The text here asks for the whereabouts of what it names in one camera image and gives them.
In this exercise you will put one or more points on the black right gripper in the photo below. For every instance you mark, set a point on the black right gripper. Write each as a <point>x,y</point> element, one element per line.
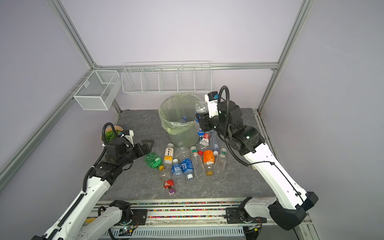
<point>206,122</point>

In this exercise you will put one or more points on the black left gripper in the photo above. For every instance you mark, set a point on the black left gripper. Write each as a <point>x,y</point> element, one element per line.
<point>138,147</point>

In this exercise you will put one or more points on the Pepsi label bottle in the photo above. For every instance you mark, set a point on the Pepsi label bottle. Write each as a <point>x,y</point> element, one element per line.
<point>201,108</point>

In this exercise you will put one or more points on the clear bottle colourful label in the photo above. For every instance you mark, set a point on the clear bottle colourful label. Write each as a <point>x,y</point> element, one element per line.
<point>183,120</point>

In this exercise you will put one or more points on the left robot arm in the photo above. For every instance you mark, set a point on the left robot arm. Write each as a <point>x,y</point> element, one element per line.
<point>118,152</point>

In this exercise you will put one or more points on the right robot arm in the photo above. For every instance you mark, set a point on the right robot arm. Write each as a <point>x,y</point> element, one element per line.
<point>246,144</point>

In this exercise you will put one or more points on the green bagged waste bin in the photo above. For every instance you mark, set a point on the green bagged waste bin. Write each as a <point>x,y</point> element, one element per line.
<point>177,115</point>

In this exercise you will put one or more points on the crushed green bottle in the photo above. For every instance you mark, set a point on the crushed green bottle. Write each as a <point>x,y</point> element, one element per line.
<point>153,160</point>

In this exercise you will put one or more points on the clear bottle blue cap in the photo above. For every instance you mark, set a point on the clear bottle blue cap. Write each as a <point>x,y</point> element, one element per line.
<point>214,143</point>

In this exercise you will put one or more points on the red label cola bottle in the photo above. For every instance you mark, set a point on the red label cola bottle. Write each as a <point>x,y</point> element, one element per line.
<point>204,139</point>

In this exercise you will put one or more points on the bottle yellow white label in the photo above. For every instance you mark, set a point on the bottle yellow white label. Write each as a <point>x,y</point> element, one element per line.
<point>169,154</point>

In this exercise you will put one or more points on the orange label bottle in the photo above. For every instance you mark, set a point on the orange label bottle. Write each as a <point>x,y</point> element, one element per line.
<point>209,162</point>

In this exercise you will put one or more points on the beige plant pot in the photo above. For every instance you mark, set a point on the beige plant pot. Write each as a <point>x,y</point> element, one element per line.
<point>116,128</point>

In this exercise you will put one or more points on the clear bottle yellow cap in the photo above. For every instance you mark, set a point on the clear bottle yellow cap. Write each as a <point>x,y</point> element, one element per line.
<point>166,173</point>

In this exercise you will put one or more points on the green artificial plant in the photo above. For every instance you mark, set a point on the green artificial plant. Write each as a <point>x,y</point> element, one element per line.
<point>110,135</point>

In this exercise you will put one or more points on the red label purple cap bottle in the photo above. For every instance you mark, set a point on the red label purple cap bottle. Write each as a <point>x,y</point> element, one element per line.
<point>170,187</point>

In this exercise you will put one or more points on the blue label bottle white cap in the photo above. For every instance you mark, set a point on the blue label bottle white cap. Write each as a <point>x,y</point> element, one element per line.
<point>186,162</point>

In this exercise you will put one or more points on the clear bottle green cap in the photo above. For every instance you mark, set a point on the clear bottle green cap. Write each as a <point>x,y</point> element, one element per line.
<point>197,162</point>

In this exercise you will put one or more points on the small blue label bottle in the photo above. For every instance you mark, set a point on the small blue label bottle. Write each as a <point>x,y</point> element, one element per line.
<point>178,175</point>

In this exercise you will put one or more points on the white mesh side basket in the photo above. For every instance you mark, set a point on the white mesh side basket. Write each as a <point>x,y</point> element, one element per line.
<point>99,90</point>

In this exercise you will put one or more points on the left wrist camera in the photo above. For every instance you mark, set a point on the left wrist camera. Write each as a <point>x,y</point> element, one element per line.
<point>128,134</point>

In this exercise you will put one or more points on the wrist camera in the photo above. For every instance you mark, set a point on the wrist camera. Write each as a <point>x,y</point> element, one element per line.
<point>128,134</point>
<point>212,102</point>

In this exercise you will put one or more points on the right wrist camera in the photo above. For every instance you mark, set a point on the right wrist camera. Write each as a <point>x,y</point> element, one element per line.
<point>212,102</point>

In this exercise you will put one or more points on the white wire wall basket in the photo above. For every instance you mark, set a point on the white wire wall basket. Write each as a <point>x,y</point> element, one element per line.
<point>166,77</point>

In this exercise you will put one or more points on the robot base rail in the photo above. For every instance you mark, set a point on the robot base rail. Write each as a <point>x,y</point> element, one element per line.
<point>192,219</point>

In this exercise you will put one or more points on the aluminium frame corner post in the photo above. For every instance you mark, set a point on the aluminium frame corner post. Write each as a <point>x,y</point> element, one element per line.
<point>63,17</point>

